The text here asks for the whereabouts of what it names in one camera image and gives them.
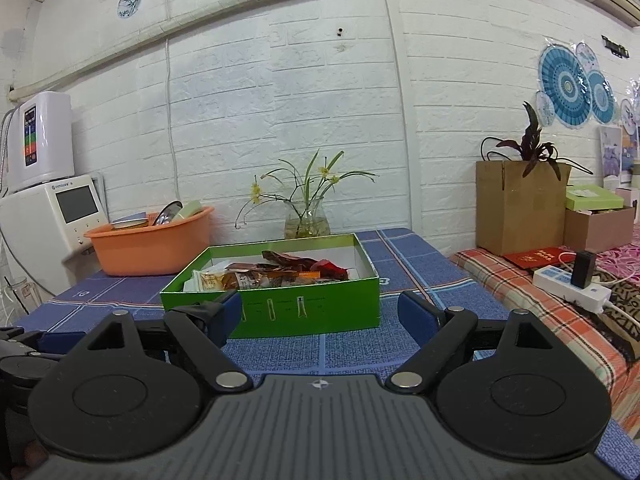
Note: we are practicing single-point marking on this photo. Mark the glass vase with flowers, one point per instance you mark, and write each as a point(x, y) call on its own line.
point(301, 190)

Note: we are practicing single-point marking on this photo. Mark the glass jar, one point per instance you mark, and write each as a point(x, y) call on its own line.
point(23, 295)

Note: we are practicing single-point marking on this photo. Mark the white power strip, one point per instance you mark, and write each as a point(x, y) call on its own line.
point(556, 282)

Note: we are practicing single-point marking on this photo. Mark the clear orange dried fruit bag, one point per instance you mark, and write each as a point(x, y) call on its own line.
point(250, 279)

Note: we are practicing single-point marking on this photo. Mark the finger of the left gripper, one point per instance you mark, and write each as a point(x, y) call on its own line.
point(58, 343)

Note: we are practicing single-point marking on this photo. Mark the white foil snack bag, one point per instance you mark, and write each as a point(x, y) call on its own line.
point(210, 279)

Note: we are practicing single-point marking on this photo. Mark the red booklet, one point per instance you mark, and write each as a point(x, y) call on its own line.
point(539, 258)

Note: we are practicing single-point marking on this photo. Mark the white water purifier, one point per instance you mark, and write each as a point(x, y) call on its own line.
point(40, 143)

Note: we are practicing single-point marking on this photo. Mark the orange plastic basin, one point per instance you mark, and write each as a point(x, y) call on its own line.
point(151, 250)

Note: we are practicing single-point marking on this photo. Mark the red snack bag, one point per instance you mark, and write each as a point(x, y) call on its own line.
point(324, 267)

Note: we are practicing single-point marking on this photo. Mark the small brown cardboard box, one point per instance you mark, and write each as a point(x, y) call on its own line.
point(600, 231)

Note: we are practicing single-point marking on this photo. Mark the green ceramic dish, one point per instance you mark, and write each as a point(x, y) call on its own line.
point(188, 210)

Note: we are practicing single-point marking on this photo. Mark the black charger plug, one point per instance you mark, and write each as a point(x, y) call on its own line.
point(583, 268)

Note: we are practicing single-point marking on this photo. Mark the blue checked tablecloth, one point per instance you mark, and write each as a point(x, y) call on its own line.
point(320, 411)

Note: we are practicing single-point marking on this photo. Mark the metal bowl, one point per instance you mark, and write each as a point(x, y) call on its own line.
point(168, 213)

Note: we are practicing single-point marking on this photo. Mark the dark purple potted plant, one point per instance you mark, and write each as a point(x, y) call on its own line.
point(530, 149)

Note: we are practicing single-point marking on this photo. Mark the plaid orange bed sheet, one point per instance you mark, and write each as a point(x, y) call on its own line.
point(603, 344)

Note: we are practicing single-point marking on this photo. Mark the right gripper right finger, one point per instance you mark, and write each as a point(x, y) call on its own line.
point(447, 339)

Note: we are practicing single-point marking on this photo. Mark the small green box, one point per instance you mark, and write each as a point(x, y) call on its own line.
point(589, 197)

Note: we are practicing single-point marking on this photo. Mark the white screen appliance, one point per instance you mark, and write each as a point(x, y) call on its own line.
point(44, 228)

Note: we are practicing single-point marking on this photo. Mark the green cardboard box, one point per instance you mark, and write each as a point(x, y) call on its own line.
point(296, 309)

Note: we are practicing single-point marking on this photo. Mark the blue paper fan decoration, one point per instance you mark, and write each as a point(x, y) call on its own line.
point(573, 89)

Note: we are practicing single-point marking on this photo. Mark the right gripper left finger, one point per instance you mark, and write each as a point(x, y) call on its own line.
point(192, 337)

